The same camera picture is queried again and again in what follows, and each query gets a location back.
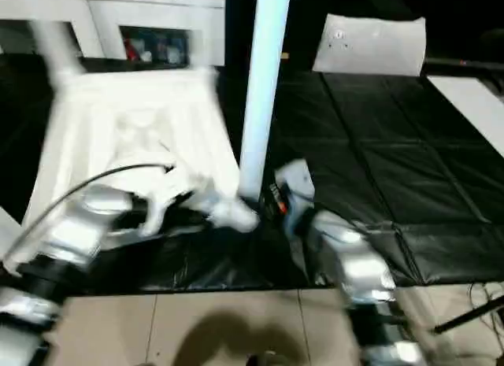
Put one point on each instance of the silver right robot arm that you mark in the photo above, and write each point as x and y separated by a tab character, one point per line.
362	263

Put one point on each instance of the white plastic table top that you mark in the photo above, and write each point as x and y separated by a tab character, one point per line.
138	106

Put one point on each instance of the white flat board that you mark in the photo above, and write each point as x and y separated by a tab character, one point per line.
472	106

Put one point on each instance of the dark brown rounded object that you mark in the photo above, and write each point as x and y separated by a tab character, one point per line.
260	360

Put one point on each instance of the white cabinet with glass doors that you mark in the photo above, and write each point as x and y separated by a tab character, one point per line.
149	9

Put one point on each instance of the black cabinet with gold label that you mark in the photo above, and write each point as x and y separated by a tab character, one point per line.
236	27

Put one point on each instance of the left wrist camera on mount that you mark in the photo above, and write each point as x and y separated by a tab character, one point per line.
155	216

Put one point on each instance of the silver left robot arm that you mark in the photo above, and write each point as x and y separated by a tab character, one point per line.
75	232

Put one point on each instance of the black metal rod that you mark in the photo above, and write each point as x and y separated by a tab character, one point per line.
468	313

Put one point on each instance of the black horizontal bar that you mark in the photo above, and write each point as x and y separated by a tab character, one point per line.
464	63

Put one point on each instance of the black work mat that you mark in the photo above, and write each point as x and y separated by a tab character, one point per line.
393	165

